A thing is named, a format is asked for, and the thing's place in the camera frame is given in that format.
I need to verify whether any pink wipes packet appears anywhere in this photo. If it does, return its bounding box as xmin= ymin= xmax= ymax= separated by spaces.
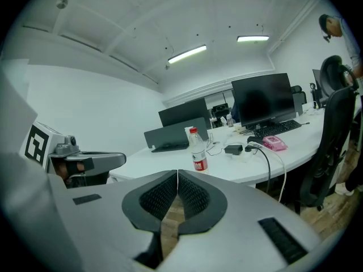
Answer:
xmin=262 ymin=135 xmax=289 ymax=152

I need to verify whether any clear bottle with red cap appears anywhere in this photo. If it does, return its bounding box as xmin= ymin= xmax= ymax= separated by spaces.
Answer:
xmin=188 ymin=127 xmax=209 ymax=175

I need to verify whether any small grey gripper camera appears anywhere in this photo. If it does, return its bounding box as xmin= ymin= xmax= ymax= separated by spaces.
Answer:
xmin=56 ymin=135 xmax=81 ymax=156

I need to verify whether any thin black cable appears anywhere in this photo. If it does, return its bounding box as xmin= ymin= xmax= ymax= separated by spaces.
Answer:
xmin=206 ymin=133 xmax=227 ymax=157

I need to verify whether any black keyboard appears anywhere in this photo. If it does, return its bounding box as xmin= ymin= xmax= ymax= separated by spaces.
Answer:
xmin=151 ymin=142 xmax=190 ymax=153
xmin=253 ymin=120 xmax=303 ymax=138

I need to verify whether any white office table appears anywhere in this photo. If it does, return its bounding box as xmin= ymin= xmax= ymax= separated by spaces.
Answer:
xmin=109 ymin=102 xmax=327 ymax=189

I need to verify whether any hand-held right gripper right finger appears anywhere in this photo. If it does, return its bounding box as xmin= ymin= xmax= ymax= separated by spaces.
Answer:
xmin=158 ymin=169 xmax=324 ymax=272

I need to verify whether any long ceiling light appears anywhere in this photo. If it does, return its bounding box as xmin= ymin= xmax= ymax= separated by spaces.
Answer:
xmin=167 ymin=44 xmax=207 ymax=65
xmin=237 ymin=35 xmax=270 ymax=43

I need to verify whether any black office chair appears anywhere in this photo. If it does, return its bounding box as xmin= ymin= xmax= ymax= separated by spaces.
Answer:
xmin=291 ymin=85 xmax=307 ymax=105
xmin=294 ymin=54 xmax=360 ymax=213

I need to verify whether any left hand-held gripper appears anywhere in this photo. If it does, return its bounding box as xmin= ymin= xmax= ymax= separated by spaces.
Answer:
xmin=19 ymin=121 xmax=127 ymax=189

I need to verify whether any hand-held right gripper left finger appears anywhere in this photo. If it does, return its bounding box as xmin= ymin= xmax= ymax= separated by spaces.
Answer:
xmin=48 ymin=169 xmax=178 ymax=272

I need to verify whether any black computer monitor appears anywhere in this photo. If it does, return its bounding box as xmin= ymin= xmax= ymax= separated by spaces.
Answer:
xmin=158 ymin=97 xmax=212 ymax=130
xmin=143 ymin=117 xmax=210 ymax=150
xmin=231 ymin=73 xmax=297 ymax=130

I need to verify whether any long white cable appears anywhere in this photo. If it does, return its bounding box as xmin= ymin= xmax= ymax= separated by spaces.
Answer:
xmin=249 ymin=141 xmax=287 ymax=203

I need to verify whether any thick black power cable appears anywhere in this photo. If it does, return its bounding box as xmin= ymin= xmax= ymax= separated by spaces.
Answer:
xmin=244 ymin=144 xmax=272 ymax=194

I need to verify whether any person's left hand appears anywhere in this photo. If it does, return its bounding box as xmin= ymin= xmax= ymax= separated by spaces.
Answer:
xmin=53 ymin=160 xmax=86 ymax=181

